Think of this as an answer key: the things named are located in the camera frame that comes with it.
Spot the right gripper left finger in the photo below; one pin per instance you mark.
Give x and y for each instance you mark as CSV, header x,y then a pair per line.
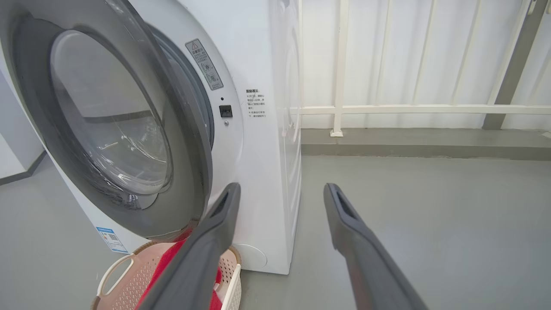
x,y
198,267

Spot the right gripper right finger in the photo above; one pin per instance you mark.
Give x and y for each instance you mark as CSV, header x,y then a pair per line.
x,y
370,271

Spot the red cloth garment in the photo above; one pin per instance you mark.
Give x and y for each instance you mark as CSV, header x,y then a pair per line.
x,y
165,269

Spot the black round washing machine door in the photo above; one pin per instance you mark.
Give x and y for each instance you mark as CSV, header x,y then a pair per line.
x,y
189,142

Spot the cream perforated laundry basket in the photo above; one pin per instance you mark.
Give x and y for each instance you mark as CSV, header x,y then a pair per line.
x,y
129,284

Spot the black door lock latch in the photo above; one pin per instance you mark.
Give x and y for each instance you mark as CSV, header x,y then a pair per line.
x,y
225,111

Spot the grey rubber door gasket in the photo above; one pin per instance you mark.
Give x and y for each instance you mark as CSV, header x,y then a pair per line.
x,y
202,103

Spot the white front-load washing machine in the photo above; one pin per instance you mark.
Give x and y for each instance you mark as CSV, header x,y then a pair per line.
x,y
249,51

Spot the round white filter cover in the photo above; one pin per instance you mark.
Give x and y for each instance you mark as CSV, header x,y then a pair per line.
x,y
254,257

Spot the blue energy label sticker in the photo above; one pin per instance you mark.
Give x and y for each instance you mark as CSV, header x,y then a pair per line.
x,y
112,240

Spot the printed text notice label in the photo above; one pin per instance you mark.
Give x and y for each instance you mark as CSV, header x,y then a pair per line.
x,y
255,103

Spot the grey warning sticker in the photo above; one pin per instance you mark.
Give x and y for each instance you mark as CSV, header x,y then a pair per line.
x,y
204,64

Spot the white metal railing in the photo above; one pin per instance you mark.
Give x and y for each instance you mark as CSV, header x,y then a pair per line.
x,y
340,64

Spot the grey metal post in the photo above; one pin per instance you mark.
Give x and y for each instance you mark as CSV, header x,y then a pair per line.
x,y
512,77

